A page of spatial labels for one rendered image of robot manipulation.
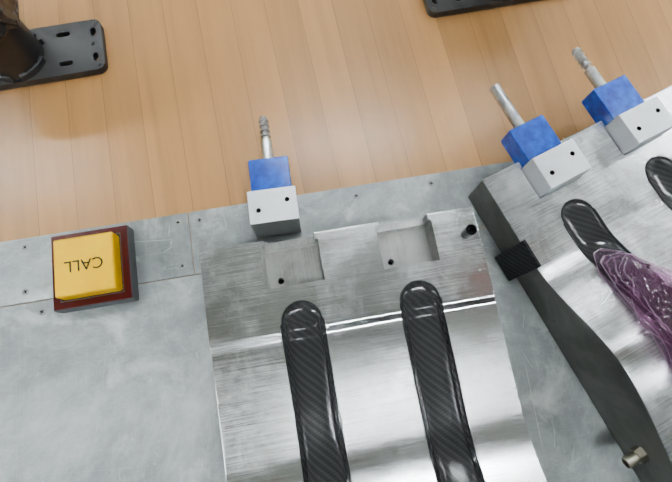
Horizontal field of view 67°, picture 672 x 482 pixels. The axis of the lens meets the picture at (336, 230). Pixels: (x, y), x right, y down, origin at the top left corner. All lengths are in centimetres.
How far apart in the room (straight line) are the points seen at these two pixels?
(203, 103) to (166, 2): 15
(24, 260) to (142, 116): 20
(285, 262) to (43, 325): 27
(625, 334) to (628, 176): 18
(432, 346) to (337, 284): 10
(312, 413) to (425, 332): 12
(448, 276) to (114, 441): 37
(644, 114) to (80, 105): 63
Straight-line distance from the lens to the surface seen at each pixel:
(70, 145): 66
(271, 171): 54
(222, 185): 59
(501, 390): 49
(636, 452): 59
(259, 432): 47
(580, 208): 58
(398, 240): 50
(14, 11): 64
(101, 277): 56
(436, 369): 48
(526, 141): 57
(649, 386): 53
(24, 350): 62
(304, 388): 46
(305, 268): 49
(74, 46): 71
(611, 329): 53
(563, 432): 60
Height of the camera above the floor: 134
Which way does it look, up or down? 75 degrees down
